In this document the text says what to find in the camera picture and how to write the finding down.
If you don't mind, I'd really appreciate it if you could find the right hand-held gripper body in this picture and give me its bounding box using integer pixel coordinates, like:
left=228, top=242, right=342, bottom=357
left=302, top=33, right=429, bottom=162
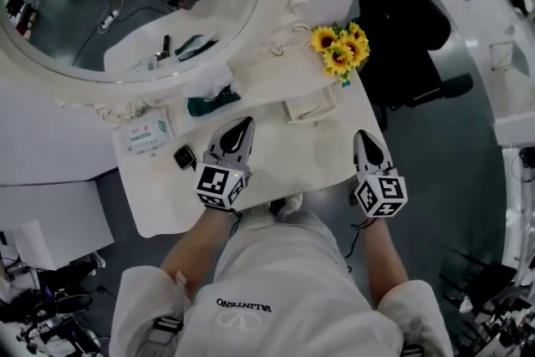
left=354, top=166, right=409, bottom=219

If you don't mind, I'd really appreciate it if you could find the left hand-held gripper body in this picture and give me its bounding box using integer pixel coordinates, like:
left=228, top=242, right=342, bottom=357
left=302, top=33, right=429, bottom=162
left=194, top=150, right=252, bottom=212

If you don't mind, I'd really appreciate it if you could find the black handheld magnifier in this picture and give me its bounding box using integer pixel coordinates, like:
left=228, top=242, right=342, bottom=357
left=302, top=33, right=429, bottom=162
left=172, top=144, right=198, bottom=172

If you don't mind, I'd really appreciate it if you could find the white ornate dressing table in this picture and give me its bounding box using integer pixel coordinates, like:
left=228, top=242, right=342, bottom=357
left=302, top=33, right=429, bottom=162
left=110, top=49, right=388, bottom=239

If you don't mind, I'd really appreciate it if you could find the white drawer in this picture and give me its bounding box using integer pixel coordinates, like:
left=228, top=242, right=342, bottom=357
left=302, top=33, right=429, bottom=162
left=282, top=85, right=338, bottom=126

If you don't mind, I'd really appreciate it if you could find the person's right forearm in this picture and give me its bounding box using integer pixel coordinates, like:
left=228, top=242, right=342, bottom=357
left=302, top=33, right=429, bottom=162
left=357, top=217, right=409, bottom=306

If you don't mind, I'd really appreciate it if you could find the person's left forearm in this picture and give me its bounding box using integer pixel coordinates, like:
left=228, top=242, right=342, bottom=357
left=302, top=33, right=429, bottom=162
left=160, top=207, right=235, bottom=300

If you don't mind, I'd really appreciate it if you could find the person's right white shoe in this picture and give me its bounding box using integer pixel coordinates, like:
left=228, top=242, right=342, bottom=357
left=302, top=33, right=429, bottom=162
left=269, top=192, right=304, bottom=222

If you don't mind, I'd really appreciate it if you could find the white green wet wipes pack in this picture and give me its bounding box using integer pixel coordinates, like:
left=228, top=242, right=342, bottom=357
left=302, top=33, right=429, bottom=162
left=120, top=116, right=175, bottom=156

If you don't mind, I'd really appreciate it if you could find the person's white shirt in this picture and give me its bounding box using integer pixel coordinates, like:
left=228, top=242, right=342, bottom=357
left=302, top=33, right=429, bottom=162
left=109, top=211, right=455, bottom=357

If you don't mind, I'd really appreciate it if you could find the yellow sunflower bouquet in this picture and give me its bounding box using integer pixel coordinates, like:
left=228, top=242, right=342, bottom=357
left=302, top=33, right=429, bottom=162
left=309, top=21, right=372, bottom=88

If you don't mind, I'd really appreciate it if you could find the black office chair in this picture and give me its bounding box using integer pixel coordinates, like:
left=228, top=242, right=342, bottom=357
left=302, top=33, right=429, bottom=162
left=357, top=0, right=475, bottom=130

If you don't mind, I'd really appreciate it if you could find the black folding chair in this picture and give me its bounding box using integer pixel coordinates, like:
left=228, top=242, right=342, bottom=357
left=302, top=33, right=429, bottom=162
left=438, top=258, right=519, bottom=314

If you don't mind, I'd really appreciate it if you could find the white low cabinet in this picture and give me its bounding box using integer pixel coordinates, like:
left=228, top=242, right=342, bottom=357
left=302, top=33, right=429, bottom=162
left=0, top=179, right=116, bottom=268

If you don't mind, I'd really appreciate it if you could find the black right wrist cord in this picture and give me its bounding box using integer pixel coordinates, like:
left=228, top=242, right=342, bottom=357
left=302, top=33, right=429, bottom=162
left=344, top=217, right=377, bottom=260

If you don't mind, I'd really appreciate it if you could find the black wrist cord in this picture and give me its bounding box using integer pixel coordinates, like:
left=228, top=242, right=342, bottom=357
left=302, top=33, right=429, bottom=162
left=344, top=217, right=377, bottom=260
left=227, top=207, right=244, bottom=239

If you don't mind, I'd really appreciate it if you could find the black left wrist cord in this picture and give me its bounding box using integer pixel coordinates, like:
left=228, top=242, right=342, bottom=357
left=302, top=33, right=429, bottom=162
left=227, top=207, right=244, bottom=239

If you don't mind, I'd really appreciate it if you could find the oval mirror white ornate frame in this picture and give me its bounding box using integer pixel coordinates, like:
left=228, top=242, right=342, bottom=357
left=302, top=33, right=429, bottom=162
left=0, top=0, right=313, bottom=114

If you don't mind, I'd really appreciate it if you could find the grey strap black buckle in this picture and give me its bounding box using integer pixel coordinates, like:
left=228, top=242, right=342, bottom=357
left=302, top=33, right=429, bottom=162
left=141, top=316, right=185, bottom=357

